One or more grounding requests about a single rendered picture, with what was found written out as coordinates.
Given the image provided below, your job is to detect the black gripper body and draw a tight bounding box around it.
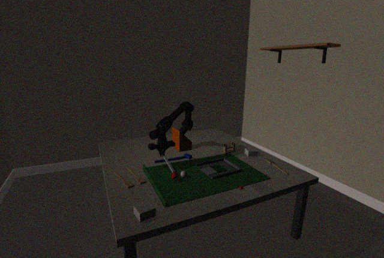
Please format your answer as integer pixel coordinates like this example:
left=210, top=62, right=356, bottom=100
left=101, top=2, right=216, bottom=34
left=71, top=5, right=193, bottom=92
left=148, top=136, right=175, bottom=150

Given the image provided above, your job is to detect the green rectangular mat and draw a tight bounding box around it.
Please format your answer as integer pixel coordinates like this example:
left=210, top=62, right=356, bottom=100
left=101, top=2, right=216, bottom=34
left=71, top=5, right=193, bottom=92
left=145, top=153, right=271, bottom=207

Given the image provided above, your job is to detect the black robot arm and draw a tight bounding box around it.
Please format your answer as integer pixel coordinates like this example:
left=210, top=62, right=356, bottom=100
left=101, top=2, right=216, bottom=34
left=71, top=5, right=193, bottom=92
left=149, top=102, right=194, bottom=149

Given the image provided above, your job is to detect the blue golf putter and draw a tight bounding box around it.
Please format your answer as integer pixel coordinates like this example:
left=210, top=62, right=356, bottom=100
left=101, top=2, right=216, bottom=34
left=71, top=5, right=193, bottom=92
left=154, top=154, right=192, bottom=163

